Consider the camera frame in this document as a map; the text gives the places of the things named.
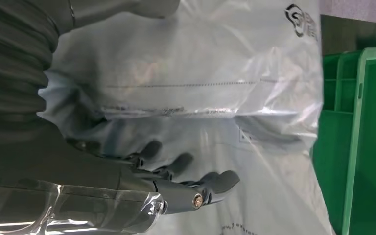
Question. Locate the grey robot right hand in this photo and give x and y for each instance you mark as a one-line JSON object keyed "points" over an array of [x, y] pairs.
{"points": [[61, 181]]}

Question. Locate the green plastic delivery crate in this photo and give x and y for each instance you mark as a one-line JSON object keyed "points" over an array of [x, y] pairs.
{"points": [[369, 146]]}

